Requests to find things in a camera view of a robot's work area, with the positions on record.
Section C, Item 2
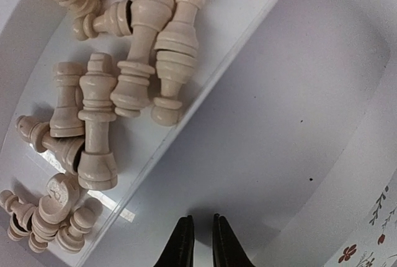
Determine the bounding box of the cream chess knight piece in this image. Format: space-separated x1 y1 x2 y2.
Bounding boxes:
32 173 80 244

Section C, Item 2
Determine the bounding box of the white three-compartment plastic tray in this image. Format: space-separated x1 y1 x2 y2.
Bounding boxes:
1 0 396 266

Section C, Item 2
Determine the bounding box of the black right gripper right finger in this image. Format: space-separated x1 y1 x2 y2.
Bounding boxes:
212 214 252 267

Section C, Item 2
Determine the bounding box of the cream chess bishop piece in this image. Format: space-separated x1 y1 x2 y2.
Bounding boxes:
151 0 206 127

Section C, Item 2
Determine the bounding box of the cream chess king piece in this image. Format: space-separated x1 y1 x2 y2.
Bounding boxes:
78 53 118 191

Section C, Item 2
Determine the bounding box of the cream chess rook piece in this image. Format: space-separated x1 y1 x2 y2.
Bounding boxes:
50 62 84 138

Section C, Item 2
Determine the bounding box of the floral patterned table mat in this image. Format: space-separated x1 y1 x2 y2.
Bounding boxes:
324 174 396 267

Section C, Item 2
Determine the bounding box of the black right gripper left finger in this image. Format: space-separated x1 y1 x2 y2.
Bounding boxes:
154 215 195 267

